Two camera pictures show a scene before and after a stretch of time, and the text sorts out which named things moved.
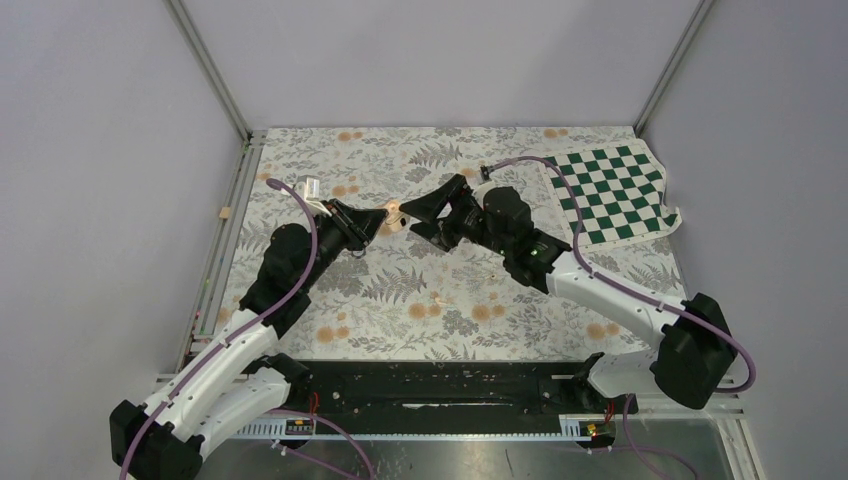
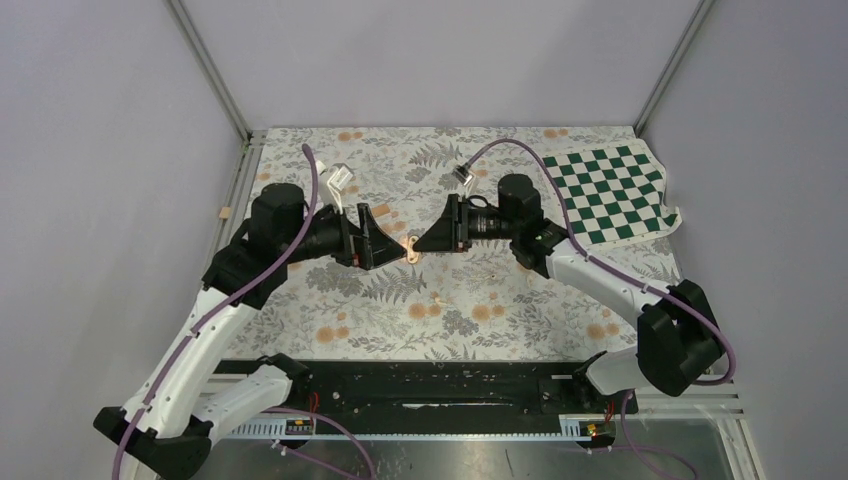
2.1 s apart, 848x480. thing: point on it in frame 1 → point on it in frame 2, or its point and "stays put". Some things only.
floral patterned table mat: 404,297 stays put
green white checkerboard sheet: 620,189 stays put
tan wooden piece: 394,221 → 412,255
